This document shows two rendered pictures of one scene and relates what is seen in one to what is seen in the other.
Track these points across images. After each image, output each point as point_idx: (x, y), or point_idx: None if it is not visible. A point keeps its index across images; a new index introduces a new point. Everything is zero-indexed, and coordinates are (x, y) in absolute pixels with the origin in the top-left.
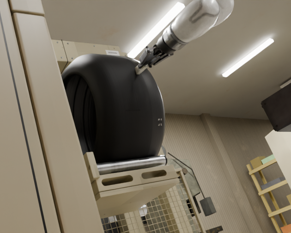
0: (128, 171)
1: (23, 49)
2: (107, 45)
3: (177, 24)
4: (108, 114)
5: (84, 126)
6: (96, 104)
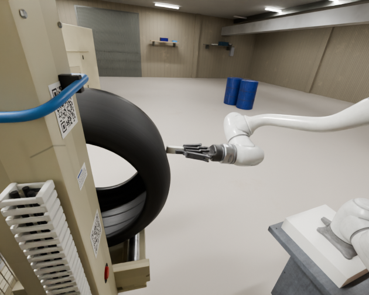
0: (144, 242)
1: None
2: None
3: (243, 160)
4: (157, 212)
5: None
6: (149, 203)
